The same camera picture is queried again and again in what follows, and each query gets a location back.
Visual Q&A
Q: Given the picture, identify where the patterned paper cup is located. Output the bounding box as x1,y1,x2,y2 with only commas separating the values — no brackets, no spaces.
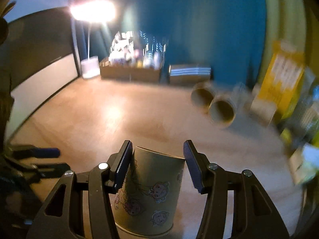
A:
112,147,185,238

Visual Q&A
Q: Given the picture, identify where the small paper cup behind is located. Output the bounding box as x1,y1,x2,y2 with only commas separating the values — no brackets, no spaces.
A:
249,98,277,126

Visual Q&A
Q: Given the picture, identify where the paper cup lying middle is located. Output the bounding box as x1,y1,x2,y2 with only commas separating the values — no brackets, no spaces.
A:
208,92,238,128

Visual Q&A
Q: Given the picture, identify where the paper cup lying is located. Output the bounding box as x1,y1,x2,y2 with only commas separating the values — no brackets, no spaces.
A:
190,81,217,111
208,92,238,128

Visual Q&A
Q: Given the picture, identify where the clear plastic cup sleeve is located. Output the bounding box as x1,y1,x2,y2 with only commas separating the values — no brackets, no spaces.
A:
225,83,254,110

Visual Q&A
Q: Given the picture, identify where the paper cup lying left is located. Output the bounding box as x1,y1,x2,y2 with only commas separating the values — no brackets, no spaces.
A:
190,81,217,111

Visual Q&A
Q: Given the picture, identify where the white tissue pack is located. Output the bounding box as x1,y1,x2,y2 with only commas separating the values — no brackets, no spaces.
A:
288,144,318,185

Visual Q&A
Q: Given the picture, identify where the brown cardboard tray box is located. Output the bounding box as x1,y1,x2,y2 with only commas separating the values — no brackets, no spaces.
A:
99,57,161,83

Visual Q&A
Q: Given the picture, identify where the yellow paper package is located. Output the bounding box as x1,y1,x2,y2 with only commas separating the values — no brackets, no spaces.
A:
257,40,305,119

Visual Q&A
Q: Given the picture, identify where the white desk lamp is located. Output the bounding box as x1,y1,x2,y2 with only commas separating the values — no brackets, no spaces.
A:
70,0,116,80

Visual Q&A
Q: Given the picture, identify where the stainless steel tumbler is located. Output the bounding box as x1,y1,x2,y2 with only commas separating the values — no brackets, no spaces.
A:
169,64,212,85

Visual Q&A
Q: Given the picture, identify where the yellow green curtain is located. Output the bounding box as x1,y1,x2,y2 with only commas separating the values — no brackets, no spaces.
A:
257,0,307,84

